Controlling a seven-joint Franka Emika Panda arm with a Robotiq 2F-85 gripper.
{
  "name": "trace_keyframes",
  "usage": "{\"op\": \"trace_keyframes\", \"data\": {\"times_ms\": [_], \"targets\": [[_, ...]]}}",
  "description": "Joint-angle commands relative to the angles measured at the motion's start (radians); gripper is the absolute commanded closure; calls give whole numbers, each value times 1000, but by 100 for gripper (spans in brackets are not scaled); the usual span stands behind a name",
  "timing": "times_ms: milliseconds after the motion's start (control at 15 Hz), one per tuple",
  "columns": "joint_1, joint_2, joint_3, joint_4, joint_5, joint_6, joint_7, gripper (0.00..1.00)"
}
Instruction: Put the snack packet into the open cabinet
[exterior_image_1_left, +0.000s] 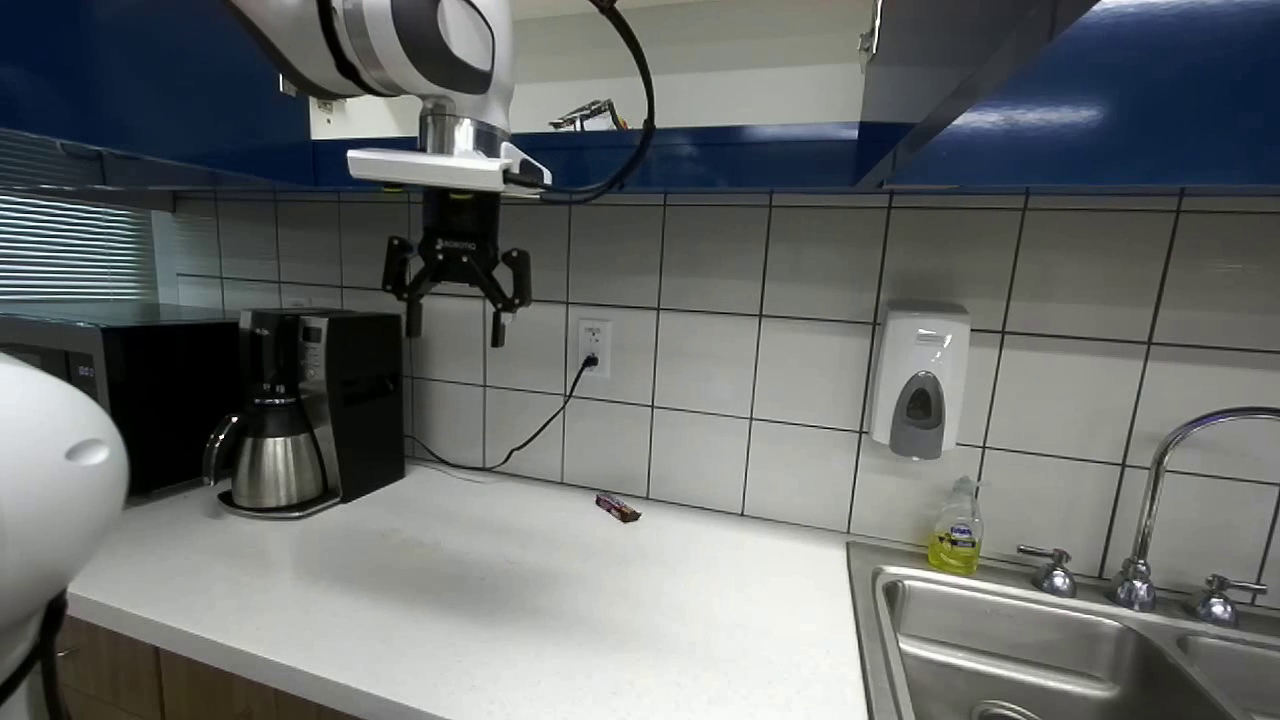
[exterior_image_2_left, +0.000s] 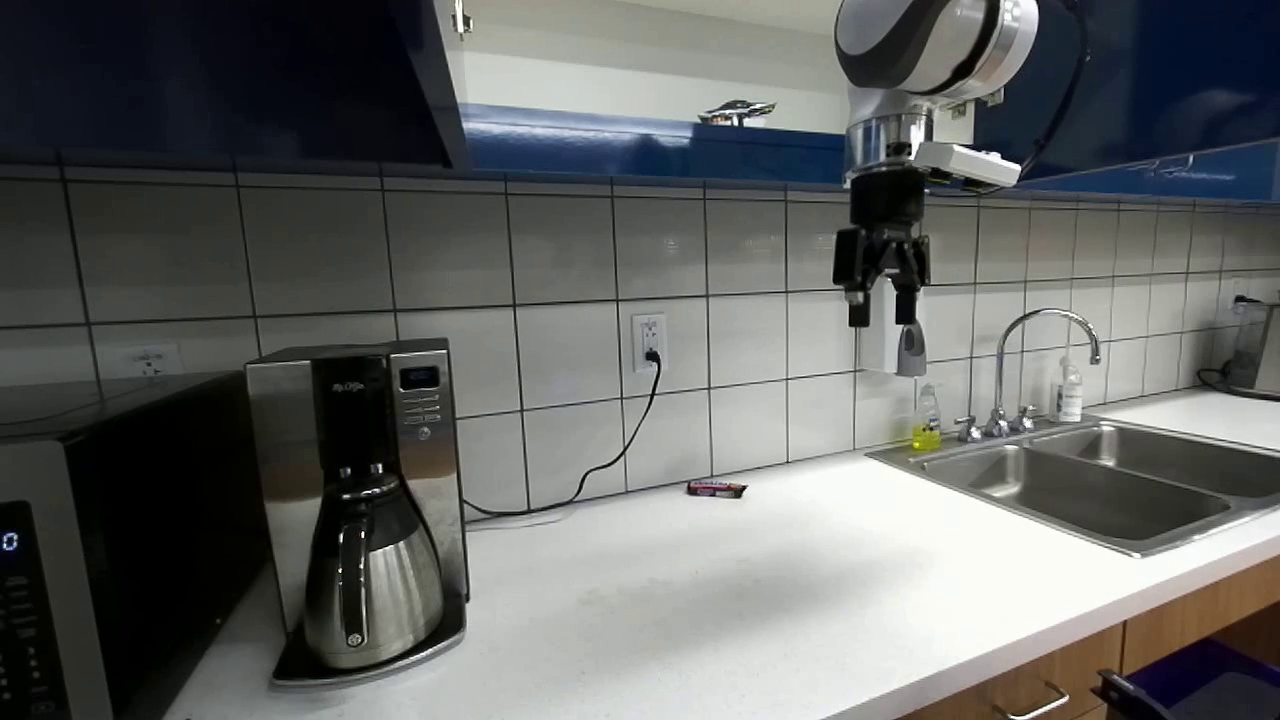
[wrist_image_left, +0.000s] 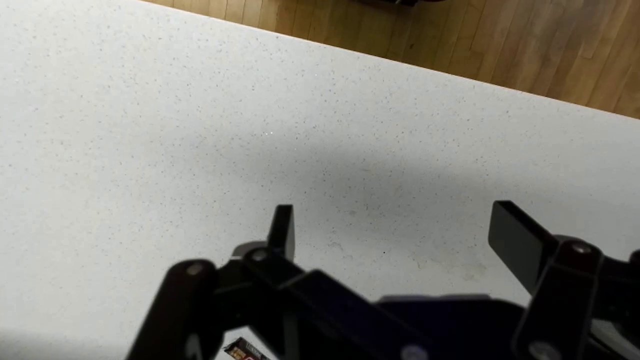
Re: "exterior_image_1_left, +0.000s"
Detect wooden base cabinet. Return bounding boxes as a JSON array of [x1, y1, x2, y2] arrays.
[[47, 614, 354, 720]]

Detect stainless steel coffee carafe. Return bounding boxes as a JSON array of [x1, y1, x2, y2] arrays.
[[198, 386, 336, 517]]

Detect white wrist camera mount plate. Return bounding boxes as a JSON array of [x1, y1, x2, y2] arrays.
[[343, 142, 558, 206]]

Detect white wall soap dispenser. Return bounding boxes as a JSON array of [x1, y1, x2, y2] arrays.
[[866, 311, 976, 466]]

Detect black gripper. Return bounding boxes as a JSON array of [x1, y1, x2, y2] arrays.
[[379, 187, 536, 353]]

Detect blue cabinet door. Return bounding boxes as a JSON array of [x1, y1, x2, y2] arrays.
[[0, 0, 310, 187], [853, 0, 1105, 194]]

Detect white window blinds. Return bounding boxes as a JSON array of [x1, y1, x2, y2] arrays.
[[0, 194, 163, 321]]

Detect chrome faucet handle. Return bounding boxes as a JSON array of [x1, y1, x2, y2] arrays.
[[1192, 573, 1266, 629], [1016, 545, 1083, 601]]

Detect stainless steel double sink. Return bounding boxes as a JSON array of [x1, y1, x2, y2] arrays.
[[842, 535, 1280, 720]]

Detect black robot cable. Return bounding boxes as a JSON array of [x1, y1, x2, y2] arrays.
[[548, 0, 660, 209]]

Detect black steel coffee maker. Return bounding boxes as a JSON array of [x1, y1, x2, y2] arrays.
[[215, 310, 409, 521]]

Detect white wall power outlet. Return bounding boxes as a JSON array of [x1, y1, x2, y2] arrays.
[[573, 311, 618, 386]]

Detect small dark candy bar wrapper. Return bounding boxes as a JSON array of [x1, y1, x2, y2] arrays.
[[591, 490, 648, 530]]

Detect black power cord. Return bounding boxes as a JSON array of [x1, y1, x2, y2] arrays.
[[404, 353, 601, 481]]

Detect black microwave oven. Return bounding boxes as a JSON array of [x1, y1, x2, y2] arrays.
[[0, 316, 251, 503]]

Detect chrome gooseneck faucet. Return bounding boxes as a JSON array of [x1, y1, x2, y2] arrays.
[[1113, 404, 1280, 618]]

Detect yellow dish soap bottle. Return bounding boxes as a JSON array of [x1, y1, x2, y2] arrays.
[[924, 478, 989, 579]]

